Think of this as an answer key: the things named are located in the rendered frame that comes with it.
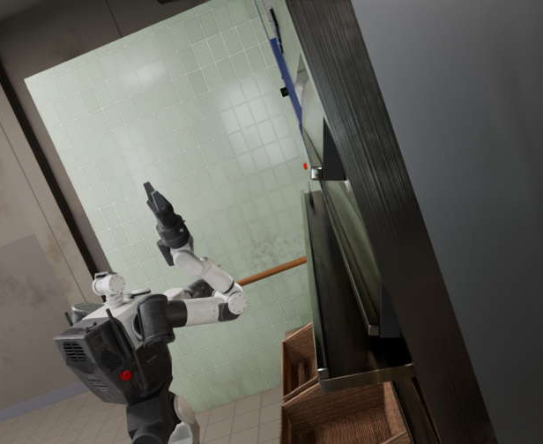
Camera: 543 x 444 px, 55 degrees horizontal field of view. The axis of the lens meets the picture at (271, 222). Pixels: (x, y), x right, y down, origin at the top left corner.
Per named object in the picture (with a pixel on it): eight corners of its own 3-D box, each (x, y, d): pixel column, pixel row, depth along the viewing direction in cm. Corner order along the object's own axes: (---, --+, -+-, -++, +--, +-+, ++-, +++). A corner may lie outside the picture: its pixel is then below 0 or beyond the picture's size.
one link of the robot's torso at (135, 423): (172, 458, 171) (151, 412, 167) (137, 469, 172) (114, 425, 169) (188, 410, 198) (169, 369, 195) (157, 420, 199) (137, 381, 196)
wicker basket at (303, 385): (378, 336, 270) (361, 288, 264) (404, 394, 215) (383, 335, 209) (290, 366, 274) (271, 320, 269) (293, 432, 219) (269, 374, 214)
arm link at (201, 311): (248, 324, 182) (189, 331, 169) (228, 315, 193) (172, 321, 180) (249, 291, 182) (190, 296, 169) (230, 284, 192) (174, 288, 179)
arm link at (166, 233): (152, 218, 155) (168, 248, 162) (180, 202, 158) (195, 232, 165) (138, 203, 165) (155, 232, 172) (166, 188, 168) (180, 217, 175)
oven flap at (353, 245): (325, 178, 256) (325, 137, 251) (397, 336, 81) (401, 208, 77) (316, 179, 256) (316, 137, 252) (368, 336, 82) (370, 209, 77)
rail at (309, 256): (301, 194, 258) (304, 193, 258) (318, 381, 83) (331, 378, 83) (300, 189, 258) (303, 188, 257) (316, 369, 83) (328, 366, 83)
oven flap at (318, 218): (301, 198, 258) (341, 190, 257) (322, 394, 84) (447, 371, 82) (301, 194, 258) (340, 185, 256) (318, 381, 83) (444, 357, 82)
